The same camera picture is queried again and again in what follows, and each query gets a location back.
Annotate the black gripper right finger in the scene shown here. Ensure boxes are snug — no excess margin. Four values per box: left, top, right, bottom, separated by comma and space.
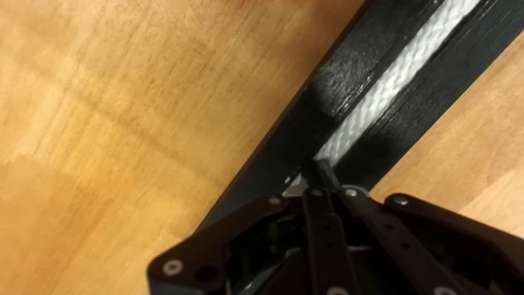
319, 159, 524, 295

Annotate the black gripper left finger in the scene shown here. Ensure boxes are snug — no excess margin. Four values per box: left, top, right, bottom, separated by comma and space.
145, 159, 357, 295

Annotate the long black grooved rail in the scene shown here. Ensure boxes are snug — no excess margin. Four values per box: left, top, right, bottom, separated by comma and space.
195, 0, 524, 235

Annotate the white rope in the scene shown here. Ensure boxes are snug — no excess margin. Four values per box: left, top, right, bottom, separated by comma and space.
283, 0, 483, 199

